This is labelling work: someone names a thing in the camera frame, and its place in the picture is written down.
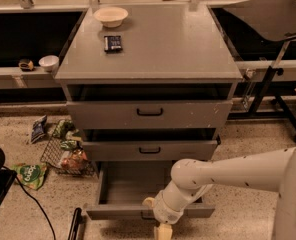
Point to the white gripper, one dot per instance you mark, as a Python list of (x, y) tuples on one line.
[(163, 210)]

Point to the grey bottom drawer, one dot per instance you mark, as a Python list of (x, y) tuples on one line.
[(122, 187)]

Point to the grey drawer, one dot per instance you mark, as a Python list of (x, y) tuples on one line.
[(150, 106), (122, 187), (150, 144)]

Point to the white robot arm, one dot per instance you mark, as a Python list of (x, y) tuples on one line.
[(190, 179)]

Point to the grey middle drawer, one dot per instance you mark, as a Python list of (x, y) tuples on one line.
[(150, 144)]

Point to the grey top drawer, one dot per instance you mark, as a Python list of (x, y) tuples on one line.
[(150, 106)]

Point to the grey drawer cabinet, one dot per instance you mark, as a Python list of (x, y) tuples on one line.
[(162, 44)]

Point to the black bar on floor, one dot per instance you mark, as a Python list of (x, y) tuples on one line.
[(76, 221)]

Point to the orange snack pack in basket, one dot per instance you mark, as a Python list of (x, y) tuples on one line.
[(75, 160)]

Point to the green snack pack in basket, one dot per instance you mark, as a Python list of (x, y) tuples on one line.
[(62, 127)]

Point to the green snack bag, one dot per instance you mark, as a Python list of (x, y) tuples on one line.
[(31, 176)]

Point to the blue chip bag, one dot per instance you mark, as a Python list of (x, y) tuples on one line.
[(38, 129)]

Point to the dark snack bar packet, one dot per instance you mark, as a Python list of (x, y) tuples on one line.
[(112, 44)]

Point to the small white cup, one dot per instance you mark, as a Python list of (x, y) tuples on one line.
[(49, 63)]

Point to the cream paper bowl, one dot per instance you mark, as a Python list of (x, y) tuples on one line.
[(111, 17)]

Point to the black stand with tray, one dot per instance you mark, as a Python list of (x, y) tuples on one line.
[(261, 35)]

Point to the black wire basket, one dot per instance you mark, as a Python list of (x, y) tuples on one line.
[(56, 149)]

